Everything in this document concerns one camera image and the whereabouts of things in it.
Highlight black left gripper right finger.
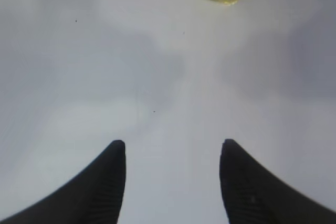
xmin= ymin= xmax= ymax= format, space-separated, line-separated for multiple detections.
xmin=219 ymin=139 xmax=335 ymax=223

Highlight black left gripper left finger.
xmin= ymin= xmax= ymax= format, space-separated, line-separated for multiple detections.
xmin=1 ymin=140 xmax=126 ymax=223

